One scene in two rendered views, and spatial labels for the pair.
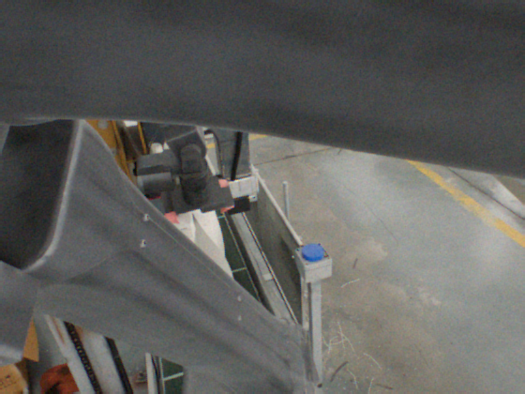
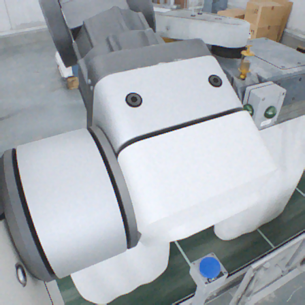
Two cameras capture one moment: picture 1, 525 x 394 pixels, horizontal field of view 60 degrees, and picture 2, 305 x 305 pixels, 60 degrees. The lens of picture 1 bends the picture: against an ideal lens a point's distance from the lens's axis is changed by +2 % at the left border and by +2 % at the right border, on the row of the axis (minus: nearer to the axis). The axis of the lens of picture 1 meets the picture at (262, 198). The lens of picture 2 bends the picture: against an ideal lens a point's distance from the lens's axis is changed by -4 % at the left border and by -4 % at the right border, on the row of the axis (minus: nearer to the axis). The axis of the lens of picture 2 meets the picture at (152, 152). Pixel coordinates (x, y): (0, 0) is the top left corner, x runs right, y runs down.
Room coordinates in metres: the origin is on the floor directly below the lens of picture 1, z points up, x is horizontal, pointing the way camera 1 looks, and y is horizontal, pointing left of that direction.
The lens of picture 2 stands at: (0.70, -0.44, 1.59)
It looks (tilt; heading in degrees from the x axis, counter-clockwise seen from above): 40 degrees down; 78
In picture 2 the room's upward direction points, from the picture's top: straight up
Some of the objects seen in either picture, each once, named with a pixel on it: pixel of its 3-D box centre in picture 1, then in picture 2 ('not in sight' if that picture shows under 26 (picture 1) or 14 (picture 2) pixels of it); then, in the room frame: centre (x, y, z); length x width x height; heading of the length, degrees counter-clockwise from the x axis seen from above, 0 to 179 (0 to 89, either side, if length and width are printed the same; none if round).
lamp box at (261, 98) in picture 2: not in sight; (261, 106); (1.04, 0.00, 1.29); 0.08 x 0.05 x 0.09; 14
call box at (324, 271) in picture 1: (313, 263); (207, 273); (0.94, -0.12, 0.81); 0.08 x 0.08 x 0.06; 14
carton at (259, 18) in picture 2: not in sight; (263, 13); (3.59, 3.90, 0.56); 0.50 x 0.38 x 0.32; 6
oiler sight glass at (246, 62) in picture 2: not in sight; (246, 61); (1.02, 0.06, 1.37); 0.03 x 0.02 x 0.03; 14
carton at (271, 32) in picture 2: not in sight; (257, 33); (3.57, 3.91, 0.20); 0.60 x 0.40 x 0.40; 19
